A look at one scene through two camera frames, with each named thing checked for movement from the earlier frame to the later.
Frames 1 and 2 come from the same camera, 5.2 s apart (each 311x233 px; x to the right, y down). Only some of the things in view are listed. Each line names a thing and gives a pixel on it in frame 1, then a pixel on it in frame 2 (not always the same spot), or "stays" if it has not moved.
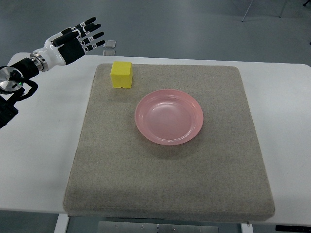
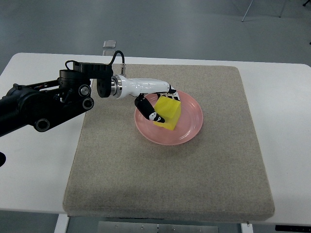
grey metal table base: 121,227 stays
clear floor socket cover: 110,43 stays
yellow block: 121,74 -> 170,110
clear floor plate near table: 109,52 stays
